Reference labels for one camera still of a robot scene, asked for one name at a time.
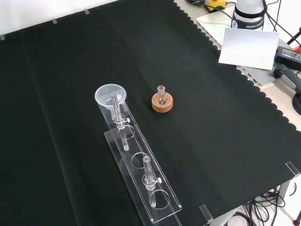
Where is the clear plastic funnel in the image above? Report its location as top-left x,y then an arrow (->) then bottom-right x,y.
95,83 -> 128,120

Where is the clear acrylic funnel stand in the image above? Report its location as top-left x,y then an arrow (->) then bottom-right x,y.
96,93 -> 183,226

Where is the small glass round-bottom flask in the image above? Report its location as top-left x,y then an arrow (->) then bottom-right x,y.
157,85 -> 169,105

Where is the black cloth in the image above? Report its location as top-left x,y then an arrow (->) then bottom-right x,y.
0,0 -> 301,226

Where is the clear plastic clip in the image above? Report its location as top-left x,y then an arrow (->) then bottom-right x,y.
199,204 -> 214,224
285,161 -> 301,178

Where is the pale board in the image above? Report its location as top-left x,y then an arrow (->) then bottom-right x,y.
218,27 -> 281,71

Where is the yellow stop button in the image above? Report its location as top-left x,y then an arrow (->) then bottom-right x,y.
204,0 -> 228,13

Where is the black grey clamp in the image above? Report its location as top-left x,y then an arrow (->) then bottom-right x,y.
272,65 -> 301,95

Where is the black power adapter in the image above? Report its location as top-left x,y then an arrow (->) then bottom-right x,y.
273,45 -> 301,72

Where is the grey table leg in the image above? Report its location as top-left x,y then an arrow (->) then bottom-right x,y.
278,179 -> 293,206

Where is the black tripod leg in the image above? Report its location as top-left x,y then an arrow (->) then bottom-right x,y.
286,25 -> 301,46

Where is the cork ring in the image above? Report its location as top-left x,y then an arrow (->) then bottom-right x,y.
151,92 -> 175,114

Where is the grey metal base plate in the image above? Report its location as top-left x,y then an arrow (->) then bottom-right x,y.
196,10 -> 292,87

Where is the black cable bundle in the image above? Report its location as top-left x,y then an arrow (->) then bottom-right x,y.
235,183 -> 301,226

